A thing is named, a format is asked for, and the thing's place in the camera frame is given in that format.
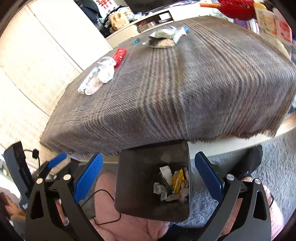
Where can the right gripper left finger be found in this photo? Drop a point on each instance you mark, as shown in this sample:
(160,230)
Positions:
(54,212)

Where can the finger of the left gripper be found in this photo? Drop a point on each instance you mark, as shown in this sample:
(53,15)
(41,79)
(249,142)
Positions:
(57,160)

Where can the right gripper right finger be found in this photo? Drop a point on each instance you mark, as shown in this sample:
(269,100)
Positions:
(242,212)

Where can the yellow wrapper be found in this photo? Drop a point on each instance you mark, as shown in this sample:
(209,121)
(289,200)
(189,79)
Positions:
(180,180)

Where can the white green printed bag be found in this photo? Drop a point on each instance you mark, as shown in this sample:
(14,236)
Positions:
(167,177)

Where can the red cap plastic bottle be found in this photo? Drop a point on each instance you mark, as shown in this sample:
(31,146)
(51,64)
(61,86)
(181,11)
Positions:
(118,56)

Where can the white printed paper packet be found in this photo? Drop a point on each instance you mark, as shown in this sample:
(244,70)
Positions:
(162,39)

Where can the white paper ball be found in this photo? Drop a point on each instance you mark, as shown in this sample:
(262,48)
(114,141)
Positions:
(106,68)

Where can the black trash bin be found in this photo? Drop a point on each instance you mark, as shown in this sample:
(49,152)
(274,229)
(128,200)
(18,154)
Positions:
(138,171)

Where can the woven folding screen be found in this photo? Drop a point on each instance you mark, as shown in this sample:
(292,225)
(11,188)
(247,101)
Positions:
(43,49)

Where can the small blue cap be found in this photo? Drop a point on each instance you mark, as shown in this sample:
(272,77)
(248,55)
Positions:
(136,41)

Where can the plaid grey tablecloth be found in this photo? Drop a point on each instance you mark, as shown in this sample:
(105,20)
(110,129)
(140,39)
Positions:
(219,80)

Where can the yellow plush toy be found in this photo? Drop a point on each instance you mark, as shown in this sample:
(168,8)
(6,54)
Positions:
(118,21)

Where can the black television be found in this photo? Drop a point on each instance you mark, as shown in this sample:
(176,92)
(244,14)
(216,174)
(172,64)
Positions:
(147,5)

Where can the white blue small wrapper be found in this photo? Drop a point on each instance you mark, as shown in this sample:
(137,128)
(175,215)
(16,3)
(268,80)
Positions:
(179,32)

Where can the pink white lotion bottle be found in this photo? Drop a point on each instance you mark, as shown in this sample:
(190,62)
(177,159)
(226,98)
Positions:
(283,30)

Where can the white tv cabinet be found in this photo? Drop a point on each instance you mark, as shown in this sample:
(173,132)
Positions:
(157,19)

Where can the yellow cap lotion bottle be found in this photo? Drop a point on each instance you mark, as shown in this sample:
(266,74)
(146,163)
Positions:
(265,18)

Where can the red plastic basket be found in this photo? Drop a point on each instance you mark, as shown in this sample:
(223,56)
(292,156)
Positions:
(237,9)

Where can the orange handle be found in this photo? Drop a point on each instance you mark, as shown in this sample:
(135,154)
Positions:
(208,5)

